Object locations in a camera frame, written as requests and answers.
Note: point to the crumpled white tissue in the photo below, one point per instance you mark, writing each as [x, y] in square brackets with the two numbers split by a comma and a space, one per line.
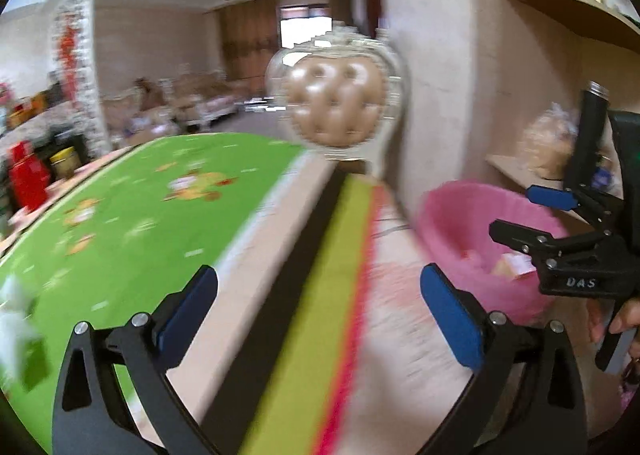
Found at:
[12, 320]

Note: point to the beige tufted carved chair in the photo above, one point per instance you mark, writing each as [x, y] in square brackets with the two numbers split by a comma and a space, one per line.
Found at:
[335, 105]

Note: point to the dark jar with yellow lid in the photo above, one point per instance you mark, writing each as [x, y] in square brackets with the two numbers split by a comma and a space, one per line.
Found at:
[65, 162]

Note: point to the low wooden shelf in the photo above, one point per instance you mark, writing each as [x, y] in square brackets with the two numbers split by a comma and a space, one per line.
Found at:
[515, 172]

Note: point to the carved beige armchair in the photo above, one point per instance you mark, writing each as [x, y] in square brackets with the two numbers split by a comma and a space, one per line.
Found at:
[140, 107]

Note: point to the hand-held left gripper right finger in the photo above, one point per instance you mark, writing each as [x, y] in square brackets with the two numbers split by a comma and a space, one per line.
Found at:
[450, 315]

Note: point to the pink trash bin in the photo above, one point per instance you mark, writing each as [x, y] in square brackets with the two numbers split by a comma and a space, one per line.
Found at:
[450, 235]

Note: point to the carved beige sofa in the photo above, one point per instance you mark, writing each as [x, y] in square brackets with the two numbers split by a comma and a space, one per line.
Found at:
[210, 100]

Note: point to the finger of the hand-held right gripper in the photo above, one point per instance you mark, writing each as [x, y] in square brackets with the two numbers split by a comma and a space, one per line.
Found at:
[530, 240]
[550, 197]

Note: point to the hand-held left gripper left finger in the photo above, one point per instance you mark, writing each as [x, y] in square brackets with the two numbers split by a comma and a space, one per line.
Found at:
[190, 315]

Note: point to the clear bag of bread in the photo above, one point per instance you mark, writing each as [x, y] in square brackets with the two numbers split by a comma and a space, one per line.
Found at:
[545, 140]

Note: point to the wooden wall shelf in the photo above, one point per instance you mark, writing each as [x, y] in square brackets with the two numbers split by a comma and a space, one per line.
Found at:
[575, 7]

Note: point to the red thermos flask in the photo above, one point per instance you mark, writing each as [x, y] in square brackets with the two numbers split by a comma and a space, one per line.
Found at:
[27, 175]

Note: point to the person's right hand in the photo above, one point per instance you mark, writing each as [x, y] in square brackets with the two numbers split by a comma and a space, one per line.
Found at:
[629, 317]

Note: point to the white lattice panel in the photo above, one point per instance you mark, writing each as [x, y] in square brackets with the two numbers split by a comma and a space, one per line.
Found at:
[87, 85]

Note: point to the red knot ornament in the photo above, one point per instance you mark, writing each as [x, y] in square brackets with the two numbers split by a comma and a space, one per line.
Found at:
[67, 52]

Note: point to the brown patterned curtain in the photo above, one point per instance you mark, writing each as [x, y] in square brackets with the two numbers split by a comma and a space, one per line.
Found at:
[250, 40]

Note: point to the window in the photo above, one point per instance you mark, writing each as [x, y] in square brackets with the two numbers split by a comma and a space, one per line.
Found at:
[305, 30]

